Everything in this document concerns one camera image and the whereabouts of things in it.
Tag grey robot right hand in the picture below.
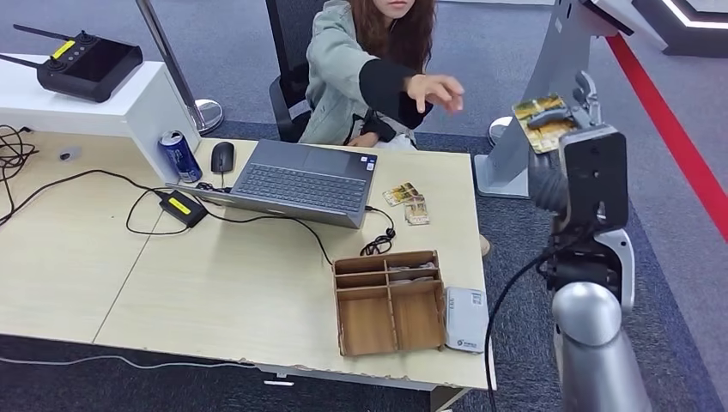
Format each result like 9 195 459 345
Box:
525 70 604 135

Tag person's right hand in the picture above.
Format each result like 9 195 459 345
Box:
403 72 466 115

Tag yellow patterned ID card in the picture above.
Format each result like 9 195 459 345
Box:
512 94 577 155

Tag person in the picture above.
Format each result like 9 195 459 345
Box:
298 0 468 152

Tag white card reader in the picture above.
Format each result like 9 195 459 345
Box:
443 286 490 354

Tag silver kiosk stand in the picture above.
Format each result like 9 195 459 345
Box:
475 0 670 200

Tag chrome stanchion base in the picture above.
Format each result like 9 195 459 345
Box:
488 116 516 148

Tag grey laptop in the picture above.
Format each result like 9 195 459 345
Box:
167 139 379 230

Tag black platform with light strip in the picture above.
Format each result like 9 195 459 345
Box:
631 0 728 58

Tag black computer mouse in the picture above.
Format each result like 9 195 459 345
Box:
210 141 235 175

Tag blue drink can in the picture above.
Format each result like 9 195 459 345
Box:
158 129 203 185

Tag wooden organizer box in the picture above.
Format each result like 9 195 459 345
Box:
331 250 447 358

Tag black power adapter yellow label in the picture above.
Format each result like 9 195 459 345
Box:
158 190 209 229

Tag chrome stanchion pole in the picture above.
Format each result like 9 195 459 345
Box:
135 0 225 136

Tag white cabinet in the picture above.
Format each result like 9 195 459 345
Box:
0 53 201 185

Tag black remote controller with antennas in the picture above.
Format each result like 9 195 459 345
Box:
0 23 144 104

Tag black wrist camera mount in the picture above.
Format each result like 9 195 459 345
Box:
559 124 630 235

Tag black laptop charging cable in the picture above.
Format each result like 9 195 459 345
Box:
124 187 397 267

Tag black mouse cable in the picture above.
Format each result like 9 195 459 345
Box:
196 170 234 195

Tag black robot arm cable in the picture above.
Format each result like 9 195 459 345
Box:
483 241 564 412

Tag black adapter mains cable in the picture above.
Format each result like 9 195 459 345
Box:
0 168 167 228

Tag white floor cable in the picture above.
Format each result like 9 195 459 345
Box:
0 354 258 372

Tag black looped cable bundle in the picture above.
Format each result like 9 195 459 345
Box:
0 124 39 189

